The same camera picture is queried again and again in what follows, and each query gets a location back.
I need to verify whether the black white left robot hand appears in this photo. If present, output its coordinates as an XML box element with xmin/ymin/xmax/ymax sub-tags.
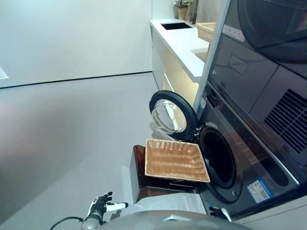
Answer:
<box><xmin>87</xmin><ymin>191</ymin><xmax>129</xmax><ymax>218</ymax></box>

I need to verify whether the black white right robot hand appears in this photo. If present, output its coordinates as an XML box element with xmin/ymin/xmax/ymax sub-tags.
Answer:
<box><xmin>208</xmin><ymin>206</ymin><xmax>232</xmax><ymax>222</ymax></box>

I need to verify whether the round glass washing machine door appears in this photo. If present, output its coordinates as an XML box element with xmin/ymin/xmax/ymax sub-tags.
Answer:
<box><xmin>148</xmin><ymin>89</ymin><xmax>200</xmax><ymax>141</ymax></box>

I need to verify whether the white blue label sticker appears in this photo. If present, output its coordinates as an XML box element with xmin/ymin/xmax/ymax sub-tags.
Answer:
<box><xmin>247</xmin><ymin>179</ymin><xmax>274</xmax><ymax>200</ymax></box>

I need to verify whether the brown wooden stool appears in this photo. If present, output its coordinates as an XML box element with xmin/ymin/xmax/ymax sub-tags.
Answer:
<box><xmin>129</xmin><ymin>144</ymin><xmax>207</xmax><ymax>213</ymax></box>

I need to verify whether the silver robot torso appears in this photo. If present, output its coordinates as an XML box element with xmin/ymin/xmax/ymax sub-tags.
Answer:
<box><xmin>95</xmin><ymin>209</ymin><xmax>243</xmax><ymax>230</ymax></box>

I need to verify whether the white plinth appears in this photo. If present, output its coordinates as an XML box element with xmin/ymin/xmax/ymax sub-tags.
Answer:
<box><xmin>229</xmin><ymin>190</ymin><xmax>307</xmax><ymax>230</ymax></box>

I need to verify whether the rectangular wicker laundry basket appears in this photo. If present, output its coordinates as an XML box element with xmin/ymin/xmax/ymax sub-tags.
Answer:
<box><xmin>144</xmin><ymin>138</ymin><xmax>212</xmax><ymax>184</ymax></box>

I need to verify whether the dark grey stacked dryer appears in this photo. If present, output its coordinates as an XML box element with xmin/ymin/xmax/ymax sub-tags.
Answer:
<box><xmin>205</xmin><ymin>0</ymin><xmax>307</xmax><ymax>155</ymax></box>

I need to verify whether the white cabinet side panel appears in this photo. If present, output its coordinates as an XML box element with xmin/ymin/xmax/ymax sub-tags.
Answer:
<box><xmin>193</xmin><ymin>0</ymin><xmax>233</xmax><ymax>115</ymax></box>

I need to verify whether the white counter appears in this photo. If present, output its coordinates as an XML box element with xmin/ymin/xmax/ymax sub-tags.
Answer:
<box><xmin>149</xmin><ymin>19</ymin><xmax>218</xmax><ymax>106</ymax></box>

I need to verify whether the small wicker basket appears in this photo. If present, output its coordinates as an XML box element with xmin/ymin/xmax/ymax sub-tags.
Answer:
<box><xmin>196</xmin><ymin>22</ymin><xmax>218</xmax><ymax>41</ymax></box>

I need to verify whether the black sink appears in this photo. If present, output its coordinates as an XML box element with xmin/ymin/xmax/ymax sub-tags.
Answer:
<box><xmin>160</xmin><ymin>22</ymin><xmax>194</xmax><ymax>31</ymax></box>

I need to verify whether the dark faucet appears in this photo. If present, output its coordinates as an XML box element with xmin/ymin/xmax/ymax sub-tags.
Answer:
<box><xmin>190</xmin><ymin>0</ymin><xmax>200</xmax><ymax>24</ymax></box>

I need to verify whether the potted plant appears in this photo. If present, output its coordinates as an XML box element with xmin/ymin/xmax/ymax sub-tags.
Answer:
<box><xmin>172</xmin><ymin>0</ymin><xmax>194</xmax><ymax>20</ymax></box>

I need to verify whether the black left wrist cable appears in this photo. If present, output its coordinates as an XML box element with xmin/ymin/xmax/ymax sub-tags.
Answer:
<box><xmin>49</xmin><ymin>216</ymin><xmax>85</xmax><ymax>230</ymax></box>

